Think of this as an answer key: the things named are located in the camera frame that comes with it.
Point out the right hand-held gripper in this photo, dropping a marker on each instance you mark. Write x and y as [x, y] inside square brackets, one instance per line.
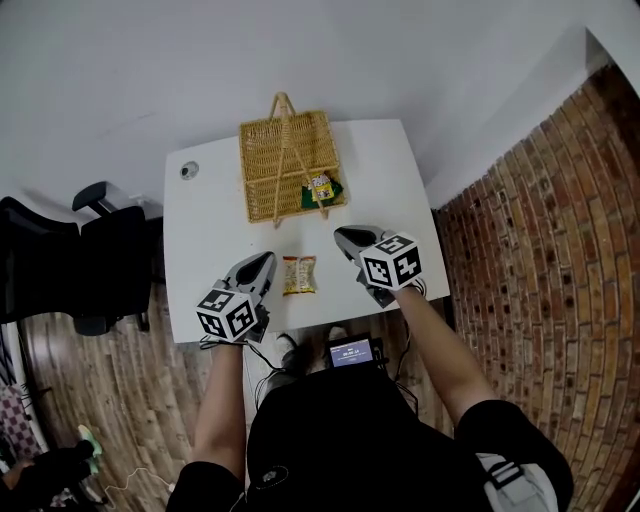
[390, 262]

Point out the black metal railing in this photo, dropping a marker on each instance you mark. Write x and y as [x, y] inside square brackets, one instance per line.
[9, 355]

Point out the orange-ended peanut snack packet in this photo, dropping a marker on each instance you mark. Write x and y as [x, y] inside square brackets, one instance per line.
[300, 275]

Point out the person's left shoe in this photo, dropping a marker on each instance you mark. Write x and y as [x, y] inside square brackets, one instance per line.
[288, 350]

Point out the person's left forearm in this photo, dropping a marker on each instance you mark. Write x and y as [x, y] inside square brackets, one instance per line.
[220, 400]

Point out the person's right forearm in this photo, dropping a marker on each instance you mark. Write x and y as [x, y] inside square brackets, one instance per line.
[440, 350]

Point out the person's black shirt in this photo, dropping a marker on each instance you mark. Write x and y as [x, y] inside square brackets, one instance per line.
[350, 445]

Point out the wicker basket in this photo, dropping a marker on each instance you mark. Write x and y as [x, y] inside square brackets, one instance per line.
[272, 160]

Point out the grey white shoulder bag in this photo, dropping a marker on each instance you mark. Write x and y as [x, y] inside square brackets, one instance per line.
[520, 487]

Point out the purple white checkered cloth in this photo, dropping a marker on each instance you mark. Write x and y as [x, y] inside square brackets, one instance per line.
[17, 425]

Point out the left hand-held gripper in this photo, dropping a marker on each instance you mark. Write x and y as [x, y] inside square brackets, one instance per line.
[227, 317]

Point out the yellow green snack bag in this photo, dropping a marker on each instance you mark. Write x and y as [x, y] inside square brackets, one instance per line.
[322, 191]

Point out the person's right shoe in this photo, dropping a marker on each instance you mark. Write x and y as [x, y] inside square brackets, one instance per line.
[338, 333]

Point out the small black screen device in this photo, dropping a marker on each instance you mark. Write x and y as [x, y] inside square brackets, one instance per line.
[351, 354]

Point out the black office chair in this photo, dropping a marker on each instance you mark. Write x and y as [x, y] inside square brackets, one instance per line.
[85, 260]

